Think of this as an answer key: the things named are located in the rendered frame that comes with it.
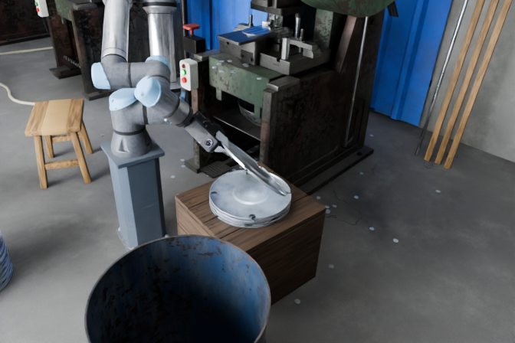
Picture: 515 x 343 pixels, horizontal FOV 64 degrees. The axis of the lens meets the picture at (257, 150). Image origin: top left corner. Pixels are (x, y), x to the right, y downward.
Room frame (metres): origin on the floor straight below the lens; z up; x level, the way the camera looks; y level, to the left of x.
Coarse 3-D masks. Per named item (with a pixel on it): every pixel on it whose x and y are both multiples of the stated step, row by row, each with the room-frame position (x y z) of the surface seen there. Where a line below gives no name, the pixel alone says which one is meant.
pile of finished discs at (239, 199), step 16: (224, 176) 1.29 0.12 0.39; (240, 176) 1.29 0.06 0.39; (224, 192) 1.19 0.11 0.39; (240, 192) 1.18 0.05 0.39; (256, 192) 1.19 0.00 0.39; (272, 192) 1.20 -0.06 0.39; (288, 192) 1.21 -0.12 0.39; (224, 208) 1.10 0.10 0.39; (240, 208) 1.10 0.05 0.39; (256, 208) 1.10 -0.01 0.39; (272, 208) 1.11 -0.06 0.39; (288, 208) 1.14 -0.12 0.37; (240, 224) 1.05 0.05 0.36; (256, 224) 1.05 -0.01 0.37
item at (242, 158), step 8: (232, 144) 1.31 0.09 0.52; (232, 152) 1.17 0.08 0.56; (240, 152) 1.28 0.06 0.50; (240, 160) 1.14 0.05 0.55; (248, 160) 1.22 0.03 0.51; (248, 168) 1.11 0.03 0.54; (256, 168) 1.17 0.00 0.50; (256, 176) 1.06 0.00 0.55; (264, 176) 1.15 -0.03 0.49; (272, 176) 1.28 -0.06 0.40; (264, 184) 1.05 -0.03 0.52; (272, 184) 1.16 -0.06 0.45; (280, 192) 1.13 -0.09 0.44
